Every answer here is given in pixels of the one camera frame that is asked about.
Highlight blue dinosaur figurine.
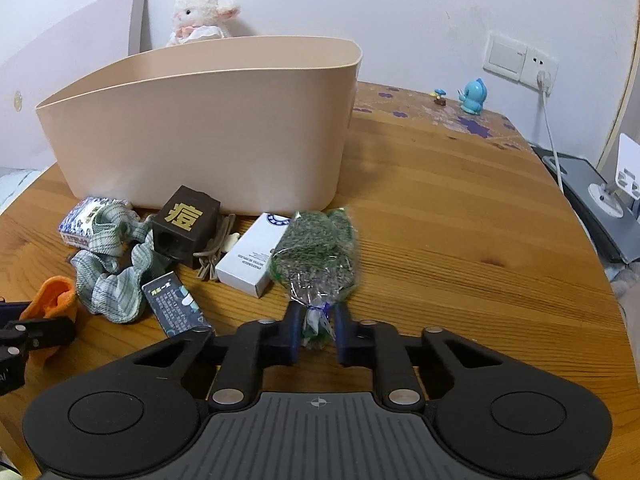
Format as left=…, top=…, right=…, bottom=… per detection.
left=458, top=78, right=488, bottom=115

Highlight green plaid scrunchie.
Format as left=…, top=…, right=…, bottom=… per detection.
left=70, top=202, right=170, bottom=324

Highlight lilac bed headboard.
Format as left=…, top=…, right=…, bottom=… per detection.
left=1, top=0, right=145, bottom=170

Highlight white phone stand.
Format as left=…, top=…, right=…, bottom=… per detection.
left=588, top=133, right=640, bottom=219

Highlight dark brown cube box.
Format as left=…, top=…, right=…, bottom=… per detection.
left=151, top=185, right=220, bottom=269

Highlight white wall switch socket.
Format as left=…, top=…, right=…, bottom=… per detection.
left=483, top=32, right=559, bottom=96

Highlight white rectangular box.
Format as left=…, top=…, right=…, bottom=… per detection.
left=215, top=212, right=290, bottom=298

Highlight grey laptop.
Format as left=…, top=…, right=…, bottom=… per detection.
left=534, top=146, right=639, bottom=264

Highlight orange cloth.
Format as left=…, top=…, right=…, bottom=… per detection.
left=18, top=275, right=78, bottom=367

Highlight green dried herb bag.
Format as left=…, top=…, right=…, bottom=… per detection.
left=269, top=208, right=359, bottom=348

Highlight floral table mat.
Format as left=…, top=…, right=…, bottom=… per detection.
left=354, top=81, right=532, bottom=153

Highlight beige plastic storage basket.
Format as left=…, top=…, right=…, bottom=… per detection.
left=36, top=36, right=362, bottom=214

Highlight blue white tissue pack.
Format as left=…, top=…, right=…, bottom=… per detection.
left=58, top=196, right=132, bottom=249

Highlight small mushroom figurine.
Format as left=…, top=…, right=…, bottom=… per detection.
left=433, top=89, right=447, bottom=106

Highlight white plush lamb toy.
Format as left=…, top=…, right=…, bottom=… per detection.
left=167, top=0, right=241, bottom=47

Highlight dark blue card box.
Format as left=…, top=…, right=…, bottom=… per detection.
left=142, top=272, right=212, bottom=337

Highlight white plug and cable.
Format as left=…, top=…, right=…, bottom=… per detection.
left=534, top=70, right=565, bottom=195

